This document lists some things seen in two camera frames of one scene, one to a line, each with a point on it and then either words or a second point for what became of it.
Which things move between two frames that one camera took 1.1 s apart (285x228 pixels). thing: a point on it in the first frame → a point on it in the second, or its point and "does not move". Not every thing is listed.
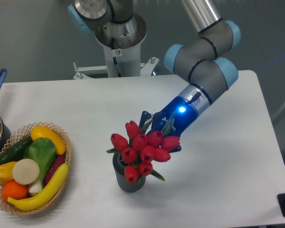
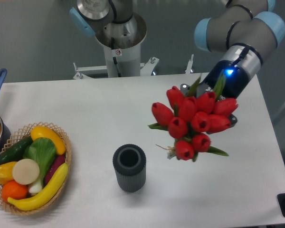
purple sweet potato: (58, 160) does not move
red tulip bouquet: (139, 149) → (188, 118)
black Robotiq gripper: (185, 115) → (236, 78)
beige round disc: (25, 171) does not move
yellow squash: (39, 131) does not move
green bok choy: (42, 150) does not move
